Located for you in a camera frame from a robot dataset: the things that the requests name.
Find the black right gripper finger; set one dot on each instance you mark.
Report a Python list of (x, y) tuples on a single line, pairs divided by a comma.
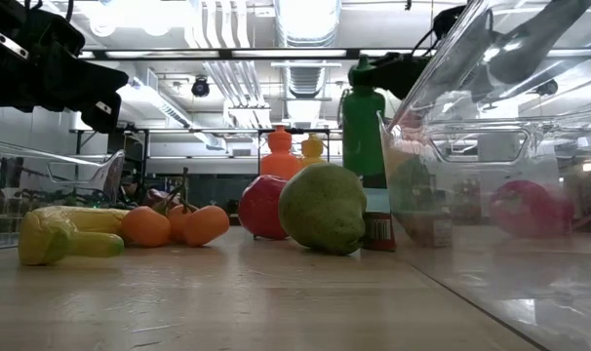
[(403, 80), (405, 59)]

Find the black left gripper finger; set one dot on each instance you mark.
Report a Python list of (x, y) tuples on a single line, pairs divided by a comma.
[(42, 53), (100, 111)]

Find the green plastic squeeze bottle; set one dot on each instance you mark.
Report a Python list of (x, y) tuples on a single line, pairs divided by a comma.
[(364, 136)]

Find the dark red toy onion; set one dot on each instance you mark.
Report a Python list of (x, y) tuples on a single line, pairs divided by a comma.
[(156, 196)]

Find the yellow plastic squeeze bottle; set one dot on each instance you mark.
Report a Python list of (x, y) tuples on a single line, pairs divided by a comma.
[(312, 148)]

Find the orange tomato cluster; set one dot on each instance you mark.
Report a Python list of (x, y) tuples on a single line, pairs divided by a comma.
[(144, 226)]

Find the orange plastic squeeze bottle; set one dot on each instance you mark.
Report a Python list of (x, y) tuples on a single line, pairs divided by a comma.
[(280, 161)]

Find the green toy pear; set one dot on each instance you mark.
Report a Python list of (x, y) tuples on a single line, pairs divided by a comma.
[(322, 209)]

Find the pink plastic squeeze bottle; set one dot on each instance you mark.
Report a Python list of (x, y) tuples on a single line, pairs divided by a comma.
[(529, 209)]

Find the red toy apple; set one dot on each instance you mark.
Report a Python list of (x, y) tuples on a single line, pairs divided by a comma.
[(262, 207)]

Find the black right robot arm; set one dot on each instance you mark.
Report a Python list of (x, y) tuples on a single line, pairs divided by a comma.
[(529, 44)]

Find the clear plastic bin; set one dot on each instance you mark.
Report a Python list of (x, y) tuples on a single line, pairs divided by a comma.
[(81, 170), (520, 302)]

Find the black ceiling spotlight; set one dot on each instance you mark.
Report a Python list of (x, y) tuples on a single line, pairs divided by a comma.
[(547, 88), (200, 87)]

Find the teal translucent plastic tray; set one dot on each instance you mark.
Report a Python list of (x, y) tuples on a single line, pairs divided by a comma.
[(377, 200)]

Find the yellow toy banana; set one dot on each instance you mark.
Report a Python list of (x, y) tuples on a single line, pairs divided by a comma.
[(56, 239)]

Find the red labelled tin can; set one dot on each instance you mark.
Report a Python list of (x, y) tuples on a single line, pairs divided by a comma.
[(379, 231)]

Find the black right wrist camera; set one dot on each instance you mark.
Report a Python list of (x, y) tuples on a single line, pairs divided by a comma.
[(446, 22)]

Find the black background workbench frame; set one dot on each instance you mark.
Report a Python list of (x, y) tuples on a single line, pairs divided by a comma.
[(203, 130)]

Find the black aluminium rig frame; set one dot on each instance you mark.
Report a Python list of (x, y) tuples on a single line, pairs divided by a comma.
[(222, 53)]

